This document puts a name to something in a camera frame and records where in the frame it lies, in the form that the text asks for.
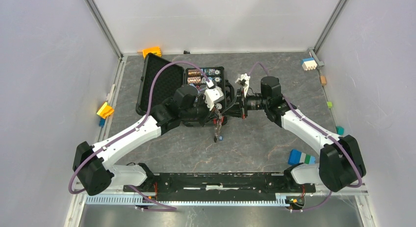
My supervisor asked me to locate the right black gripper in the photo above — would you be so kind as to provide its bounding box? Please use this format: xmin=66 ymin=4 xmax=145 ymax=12
xmin=222 ymin=88 xmax=269 ymax=120

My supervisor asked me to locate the red keyring carabiner with rings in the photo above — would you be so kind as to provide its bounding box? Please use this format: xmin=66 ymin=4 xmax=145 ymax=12
xmin=213 ymin=109 xmax=222 ymax=143

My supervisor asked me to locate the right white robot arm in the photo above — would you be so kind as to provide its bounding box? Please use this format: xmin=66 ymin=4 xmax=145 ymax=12
xmin=231 ymin=74 xmax=366 ymax=192

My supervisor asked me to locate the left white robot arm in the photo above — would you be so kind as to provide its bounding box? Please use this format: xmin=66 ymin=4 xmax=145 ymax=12
xmin=68 ymin=84 xmax=224 ymax=196

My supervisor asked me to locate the black poker chip case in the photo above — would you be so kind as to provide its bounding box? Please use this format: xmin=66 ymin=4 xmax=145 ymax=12
xmin=135 ymin=53 xmax=234 ymax=130

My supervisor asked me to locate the blue green brick stack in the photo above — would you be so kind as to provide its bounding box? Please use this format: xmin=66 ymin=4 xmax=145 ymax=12
xmin=287 ymin=149 xmax=316 ymax=165

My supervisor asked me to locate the blue white toy block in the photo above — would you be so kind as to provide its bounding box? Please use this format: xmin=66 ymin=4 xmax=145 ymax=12
xmin=301 ymin=57 xmax=318 ymax=71

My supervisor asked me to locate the small wooden cube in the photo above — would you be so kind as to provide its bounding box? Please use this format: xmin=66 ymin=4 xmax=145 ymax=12
xmin=320 ymin=76 xmax=327 ymax=86

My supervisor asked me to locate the teal cube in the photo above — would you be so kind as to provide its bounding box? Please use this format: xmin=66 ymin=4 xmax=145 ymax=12
xmin=336 ymin=126 xmax=344 ymax=135

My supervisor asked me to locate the yellow orange toy block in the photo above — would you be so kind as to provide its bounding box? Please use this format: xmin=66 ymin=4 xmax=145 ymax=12
xmin=96 ymin=101 xmax=114 ymax=119

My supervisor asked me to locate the small blue block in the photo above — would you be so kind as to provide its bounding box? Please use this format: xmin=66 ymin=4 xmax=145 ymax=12
xmin=99 ymin=118 xmax=106 ymax=127

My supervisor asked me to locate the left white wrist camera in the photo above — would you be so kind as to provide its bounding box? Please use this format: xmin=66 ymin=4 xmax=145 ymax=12
xmin=204 ymin=87 xmax=224 ymax=111

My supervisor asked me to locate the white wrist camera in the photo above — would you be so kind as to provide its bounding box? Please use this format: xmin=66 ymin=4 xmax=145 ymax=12
xmin=235 ymin=73 xmax=251 ymax=96
xmin=204 ymin=87 xmax=224 ymax=111

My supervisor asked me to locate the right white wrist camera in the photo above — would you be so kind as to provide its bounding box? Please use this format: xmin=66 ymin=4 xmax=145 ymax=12
xmin=235 ymin=73 xmax=251 ymax=96

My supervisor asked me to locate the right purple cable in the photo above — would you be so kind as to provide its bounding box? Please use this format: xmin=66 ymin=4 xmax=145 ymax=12
xmin=247 ymin=61 xmax=364 ymax=213

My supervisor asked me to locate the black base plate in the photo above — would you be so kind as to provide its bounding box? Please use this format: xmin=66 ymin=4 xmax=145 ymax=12
xmin=137 ymin=172 xmax=316 ymax=202

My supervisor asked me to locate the white cable comb rail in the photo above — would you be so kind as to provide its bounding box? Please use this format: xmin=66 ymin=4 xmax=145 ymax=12
xmin=85 ymin=194 xmax=289 ymax=207

